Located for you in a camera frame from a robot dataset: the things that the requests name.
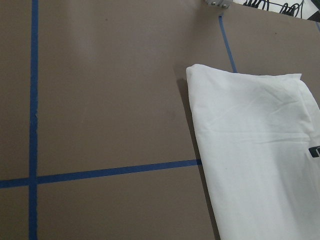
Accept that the aluminium frame post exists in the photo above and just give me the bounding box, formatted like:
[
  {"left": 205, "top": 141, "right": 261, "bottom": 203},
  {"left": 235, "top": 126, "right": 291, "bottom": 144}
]
[{"left": 205, "top": 0, "right": 234, "bottom": 9}]

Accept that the white long-sleeve printed shirt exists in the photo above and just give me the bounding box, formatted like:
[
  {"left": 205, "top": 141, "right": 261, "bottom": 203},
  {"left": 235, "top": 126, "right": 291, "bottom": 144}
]
[{"left": 186, "top": 64, "right": 320, "bottom": 240}]

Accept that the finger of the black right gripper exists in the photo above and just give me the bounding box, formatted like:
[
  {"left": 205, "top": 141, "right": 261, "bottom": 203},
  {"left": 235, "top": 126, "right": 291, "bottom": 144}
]
[{"left": 308, "top": 145, "right": 320, "bottom": 158}]

